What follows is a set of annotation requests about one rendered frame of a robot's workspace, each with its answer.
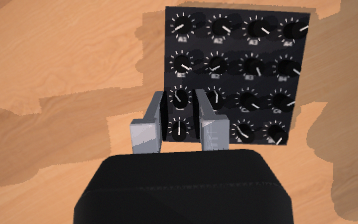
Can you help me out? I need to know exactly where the black knob box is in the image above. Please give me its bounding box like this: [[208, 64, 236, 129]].
[[163, 6, 310, 145]]

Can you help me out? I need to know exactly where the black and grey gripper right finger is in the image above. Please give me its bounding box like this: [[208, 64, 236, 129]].
[[192, 89, 229, 151]]

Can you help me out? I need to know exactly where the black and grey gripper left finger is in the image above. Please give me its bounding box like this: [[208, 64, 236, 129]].
[[129, 91, 169, 154]]

